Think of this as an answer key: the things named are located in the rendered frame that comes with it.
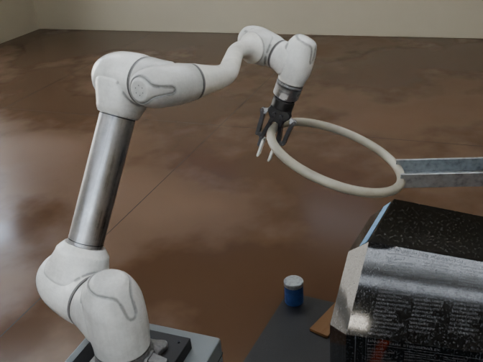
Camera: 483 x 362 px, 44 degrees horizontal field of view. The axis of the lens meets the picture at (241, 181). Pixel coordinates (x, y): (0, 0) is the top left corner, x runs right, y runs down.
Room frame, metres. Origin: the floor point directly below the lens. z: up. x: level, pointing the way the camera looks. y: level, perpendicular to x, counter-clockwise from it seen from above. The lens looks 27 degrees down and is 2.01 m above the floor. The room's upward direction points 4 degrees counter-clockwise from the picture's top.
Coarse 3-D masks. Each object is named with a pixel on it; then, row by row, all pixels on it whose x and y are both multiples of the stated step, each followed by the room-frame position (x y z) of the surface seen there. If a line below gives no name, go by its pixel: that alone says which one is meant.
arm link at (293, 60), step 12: (300, 36) 1.91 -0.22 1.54; (276, 48) 1.93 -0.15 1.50; (288, 48) 1.90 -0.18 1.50; (300, 48) 1.87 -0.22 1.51; (312, 48) 1.88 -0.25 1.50; (276, 60) 1.91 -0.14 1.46; (288, 60) 1.88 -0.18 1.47; (300, 60) 1.87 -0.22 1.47; (312, 60) 1.89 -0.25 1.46; (276, 72) 1.92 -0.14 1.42; (288, 72) 1.87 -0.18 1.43; (300, 72) 1.87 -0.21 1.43; (288, 84) 1.88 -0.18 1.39; (300, 84) 1.88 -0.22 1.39
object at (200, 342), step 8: (152, 328) 1.44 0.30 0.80; (160, 328) 1.44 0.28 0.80; (168, 328) 1.44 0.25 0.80; (184, 336) 1.40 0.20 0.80; (192, 336) 1.39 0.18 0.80; (200, 336) 1.39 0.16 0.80; (208, 336) 1.39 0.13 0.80; (80, 344) 1.40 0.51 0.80; (192, 344) 1.36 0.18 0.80; (200, 344) 1.36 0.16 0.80; (208, 344) 1.35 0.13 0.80; (216, 344) 1.35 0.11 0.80; (192, 352) 1.33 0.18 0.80; (200, 352) 1.32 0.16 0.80; (208, 352) 1.32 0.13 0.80; (216, 352) 1.34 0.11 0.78; (72, 360) 1.33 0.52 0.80; (184, 360) 1.30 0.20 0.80; (192, 360) 1.29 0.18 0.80; (200, 360) 1.29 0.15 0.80; (208, 360) 1.30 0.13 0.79; (216, 360) 1.34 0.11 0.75
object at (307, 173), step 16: (272, 128) 1.88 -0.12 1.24; (320, 128) 2.06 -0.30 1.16; (336, 128) 2.05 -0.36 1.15; (272, 144) 1.77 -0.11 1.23; (368, 144) 1.99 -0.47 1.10; (288, 160) 1.68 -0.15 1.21; (304, 176) 1.64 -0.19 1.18; (320, 176) 1.62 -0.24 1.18; (352, 192) 1.60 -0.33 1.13; (368, 192) 1.60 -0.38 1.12; (384, 192) 1.63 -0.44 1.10
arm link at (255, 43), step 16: (240, 32) 2.05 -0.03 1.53; (256, 32) 1.98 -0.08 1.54; (272, 32) 2.01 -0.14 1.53; (240, 48) 1.87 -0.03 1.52; (256, 48) 1.94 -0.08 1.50; (224, 64) 1.69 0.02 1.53; (240, 64) 1.77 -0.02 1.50; (256, 64) 1.97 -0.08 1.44; (208, 80) 1.57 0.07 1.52; (224, 80) 1.63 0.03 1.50
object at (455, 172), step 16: (400, 160) 1.86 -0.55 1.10; (416, 160) 1.85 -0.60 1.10; (432, 160) 1.84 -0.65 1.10; (448, 160) 1.84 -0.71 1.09; (464, 160) 1.83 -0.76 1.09; (480, 160) 1.82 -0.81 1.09; (400, 176) 1.75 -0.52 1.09; (416, 176) 1.74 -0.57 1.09; (432, 176) 1.74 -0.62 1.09; (448, 176) 1.73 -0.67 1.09; (464, 176) 1.72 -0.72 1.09; (480, 176) 1.72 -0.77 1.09
